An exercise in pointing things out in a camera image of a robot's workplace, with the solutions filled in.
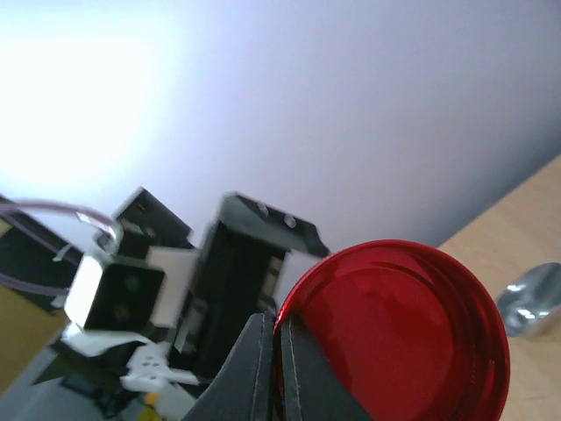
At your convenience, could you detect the metal scoop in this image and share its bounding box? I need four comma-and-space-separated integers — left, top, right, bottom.
496, 261, 560, 339

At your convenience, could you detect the red round lid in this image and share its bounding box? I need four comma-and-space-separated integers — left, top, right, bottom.
277, 239, 510, 420

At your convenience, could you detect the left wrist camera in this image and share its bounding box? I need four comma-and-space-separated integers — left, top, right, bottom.
60, 246, 199, 357

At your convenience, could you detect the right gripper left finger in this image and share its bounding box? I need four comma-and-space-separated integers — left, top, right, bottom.
183, 312, 274, 421

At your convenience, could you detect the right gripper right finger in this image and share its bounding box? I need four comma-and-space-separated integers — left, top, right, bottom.
280, 316, 371, 421

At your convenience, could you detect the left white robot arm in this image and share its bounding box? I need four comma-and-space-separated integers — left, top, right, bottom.
1, 190, 330, 390

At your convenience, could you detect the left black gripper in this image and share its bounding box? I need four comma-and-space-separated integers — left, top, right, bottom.
174, 193, 330, 377

